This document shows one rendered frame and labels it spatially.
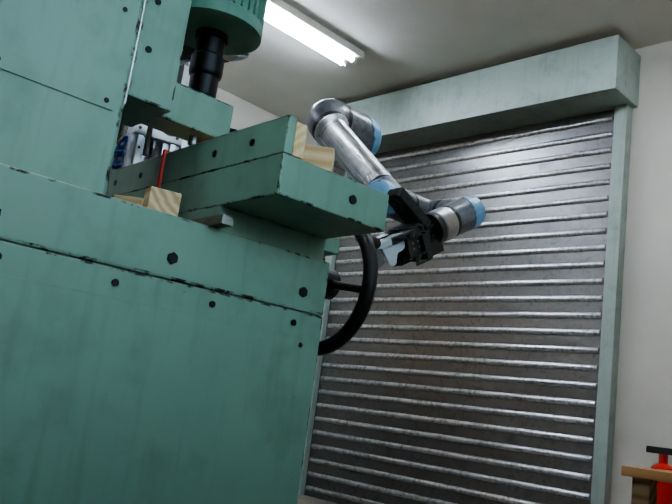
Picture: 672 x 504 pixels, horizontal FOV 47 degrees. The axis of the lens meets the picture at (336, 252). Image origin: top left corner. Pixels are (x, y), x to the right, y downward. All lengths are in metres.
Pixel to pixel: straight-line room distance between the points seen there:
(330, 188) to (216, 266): 0.20
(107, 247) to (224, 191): 0.21
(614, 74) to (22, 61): 3.48
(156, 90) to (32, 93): 0.22
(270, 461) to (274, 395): 0.10
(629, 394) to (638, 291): 0.52
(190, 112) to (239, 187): 0.26
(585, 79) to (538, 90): 0.28
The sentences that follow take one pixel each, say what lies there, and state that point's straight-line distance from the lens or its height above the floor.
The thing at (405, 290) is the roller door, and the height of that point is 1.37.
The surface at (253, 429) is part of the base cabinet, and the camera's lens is 1.15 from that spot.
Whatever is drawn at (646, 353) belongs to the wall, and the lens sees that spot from 4.07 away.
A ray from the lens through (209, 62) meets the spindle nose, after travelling 1.40.
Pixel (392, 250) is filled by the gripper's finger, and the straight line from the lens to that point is 1.56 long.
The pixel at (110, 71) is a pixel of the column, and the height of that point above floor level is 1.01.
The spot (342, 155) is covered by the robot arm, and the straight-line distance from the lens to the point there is 1.84.
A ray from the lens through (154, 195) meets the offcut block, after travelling 1.11.
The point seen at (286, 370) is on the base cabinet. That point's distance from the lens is 1.18.
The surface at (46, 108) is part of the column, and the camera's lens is 1.15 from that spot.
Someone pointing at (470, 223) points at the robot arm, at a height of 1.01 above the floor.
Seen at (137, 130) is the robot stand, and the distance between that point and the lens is 2.14.
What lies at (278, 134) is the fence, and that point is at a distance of 1.08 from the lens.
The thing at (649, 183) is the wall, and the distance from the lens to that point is 4.27.
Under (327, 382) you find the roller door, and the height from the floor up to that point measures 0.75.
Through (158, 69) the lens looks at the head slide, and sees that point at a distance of 1.29.
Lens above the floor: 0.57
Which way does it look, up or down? 12 degrees up
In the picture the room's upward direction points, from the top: 8 degrees clockwise
